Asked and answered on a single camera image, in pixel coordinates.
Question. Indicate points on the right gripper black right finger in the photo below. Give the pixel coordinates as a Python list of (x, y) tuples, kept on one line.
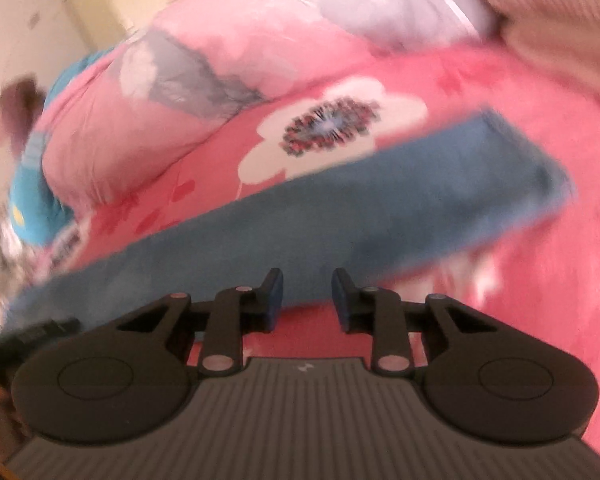
[(480, 375)]

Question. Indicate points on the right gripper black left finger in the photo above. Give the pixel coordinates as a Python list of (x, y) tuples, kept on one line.
[(131, 376)]

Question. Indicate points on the blue denim jeans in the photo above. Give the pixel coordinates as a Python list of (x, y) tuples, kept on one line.
[(397, 210)]

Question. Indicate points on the red floral bed blanket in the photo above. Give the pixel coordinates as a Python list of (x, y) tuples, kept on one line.
[(543, 278)]

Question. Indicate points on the person in purple top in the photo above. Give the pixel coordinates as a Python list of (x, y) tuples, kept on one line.
[(21, 104)]

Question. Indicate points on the pink floral duvet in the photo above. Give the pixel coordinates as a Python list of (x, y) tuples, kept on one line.
[(198, 63)]

